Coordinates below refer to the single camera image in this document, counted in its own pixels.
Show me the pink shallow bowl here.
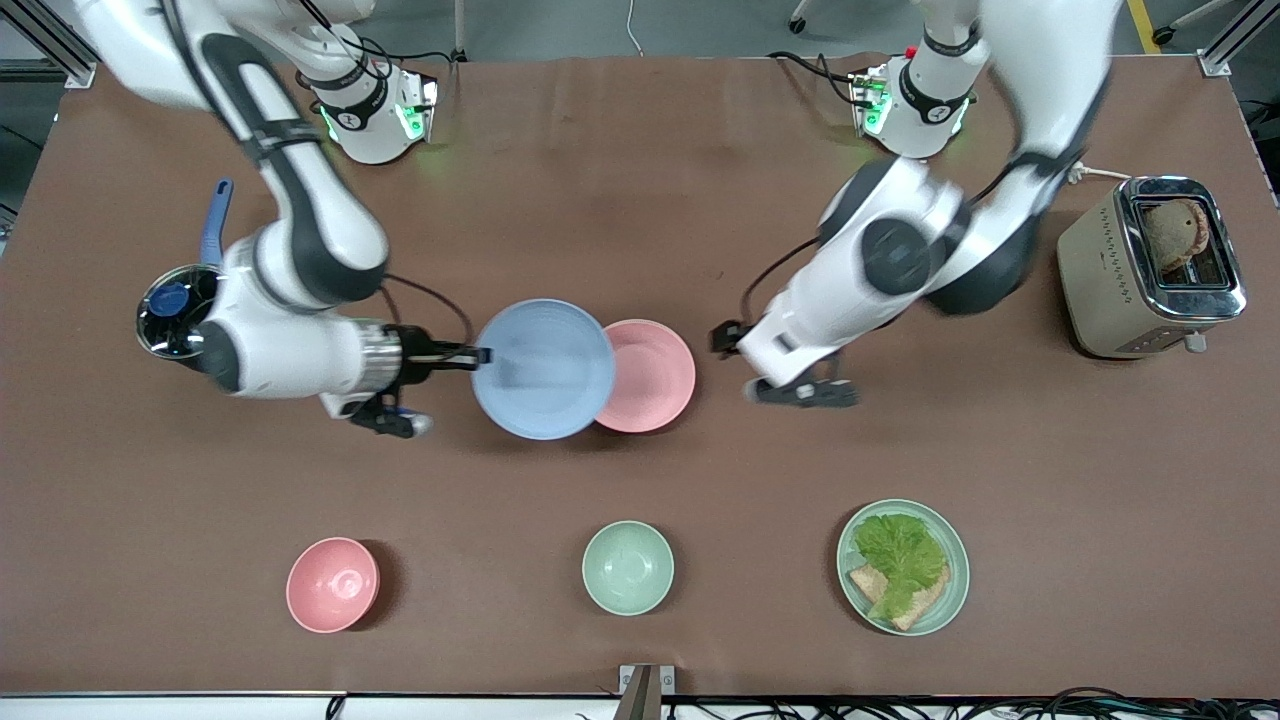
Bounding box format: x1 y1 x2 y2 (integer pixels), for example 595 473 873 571
595 319 697 434

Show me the blue bowl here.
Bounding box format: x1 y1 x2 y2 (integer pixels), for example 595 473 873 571
471 298 617 441

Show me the pink small bowl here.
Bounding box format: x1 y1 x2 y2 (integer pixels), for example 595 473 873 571
286 537 381 634

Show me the green small bowl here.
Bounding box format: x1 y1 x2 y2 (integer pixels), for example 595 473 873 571
582 520 675 616

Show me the green lettuce leaf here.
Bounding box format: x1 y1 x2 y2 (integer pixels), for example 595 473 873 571
853 513 948 621

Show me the green plate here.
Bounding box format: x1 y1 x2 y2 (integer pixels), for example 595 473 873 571
837 499 971 637

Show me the bread slice on plate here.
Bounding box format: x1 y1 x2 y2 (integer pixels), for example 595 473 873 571
848 563 951 632

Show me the beige chrome toaster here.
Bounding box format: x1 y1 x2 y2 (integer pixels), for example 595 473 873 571
1057 176 1248 360

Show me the bread slice in toaster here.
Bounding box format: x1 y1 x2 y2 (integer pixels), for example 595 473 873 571
1143 198 1211 276

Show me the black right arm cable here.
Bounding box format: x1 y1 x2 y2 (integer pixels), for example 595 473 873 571
384 272 474 347

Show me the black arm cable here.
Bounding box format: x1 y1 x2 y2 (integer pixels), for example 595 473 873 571
384 272 474 347
741 236 823 323

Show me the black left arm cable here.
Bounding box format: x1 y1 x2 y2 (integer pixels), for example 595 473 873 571
741 236 823 323

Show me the steel pot with blue handle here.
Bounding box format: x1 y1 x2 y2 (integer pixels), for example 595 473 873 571
136 178 235 362

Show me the black left base cable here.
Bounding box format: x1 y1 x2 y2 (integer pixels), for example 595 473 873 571
767 50 873 109

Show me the black base cable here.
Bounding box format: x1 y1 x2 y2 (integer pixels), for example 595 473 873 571
767 50 873 109
355 38 463 69

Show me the black right base cable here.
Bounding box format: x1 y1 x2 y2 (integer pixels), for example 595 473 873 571
355 38 463 69

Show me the metal table bracket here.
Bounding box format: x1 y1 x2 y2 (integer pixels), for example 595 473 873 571
618 665 676 720

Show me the black cable bundle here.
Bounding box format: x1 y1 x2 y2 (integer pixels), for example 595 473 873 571
575 686 1280 720

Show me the aluminium frame profile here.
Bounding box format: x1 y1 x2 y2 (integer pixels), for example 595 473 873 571
1198 0 1280 77
0 0 98 89

